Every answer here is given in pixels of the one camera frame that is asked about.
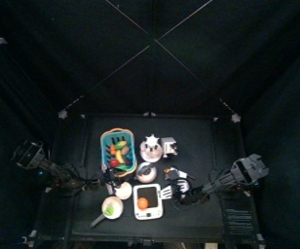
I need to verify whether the white toy pot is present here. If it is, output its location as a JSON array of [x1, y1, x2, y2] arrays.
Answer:
[[169, 166, 192, 183]]

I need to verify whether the white toy knife block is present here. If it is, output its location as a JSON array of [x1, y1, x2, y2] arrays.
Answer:
[[161, 136, 179, 159]]

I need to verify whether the teal basket orange rim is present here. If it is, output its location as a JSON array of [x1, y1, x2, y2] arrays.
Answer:
[[100, 127, 139, 178]]

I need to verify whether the white text label sticker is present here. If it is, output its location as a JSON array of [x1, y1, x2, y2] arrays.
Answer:
[[225, 208, 256, 233]]

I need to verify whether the white toy stove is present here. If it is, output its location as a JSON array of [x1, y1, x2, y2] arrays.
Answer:
[[132, 183, 165, 221]]

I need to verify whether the thin grey cord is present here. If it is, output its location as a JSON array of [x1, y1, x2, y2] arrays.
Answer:
[[64, 0, 215, 111], [105, 0, 237, 117]]

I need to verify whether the white round toy kettle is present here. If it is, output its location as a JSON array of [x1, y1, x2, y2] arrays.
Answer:
[[135, 161, 159, 184]]

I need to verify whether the thin vertical frame rod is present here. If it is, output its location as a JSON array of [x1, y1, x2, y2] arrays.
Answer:
[[149, 0, 155, 113]]

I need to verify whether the beige toy frying pan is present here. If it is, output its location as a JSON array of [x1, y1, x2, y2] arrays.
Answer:
[[89, 196, 125, 229]]

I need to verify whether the white saucer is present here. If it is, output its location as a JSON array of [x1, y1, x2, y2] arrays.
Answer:
[[113, 181, 135, 201]]

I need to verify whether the white toy spatula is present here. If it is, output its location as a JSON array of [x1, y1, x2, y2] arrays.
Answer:
[[159, 185, 175, 200]]

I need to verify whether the orange toy egg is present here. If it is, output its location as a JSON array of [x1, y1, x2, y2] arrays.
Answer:
[[137, 197, 151, 210]]

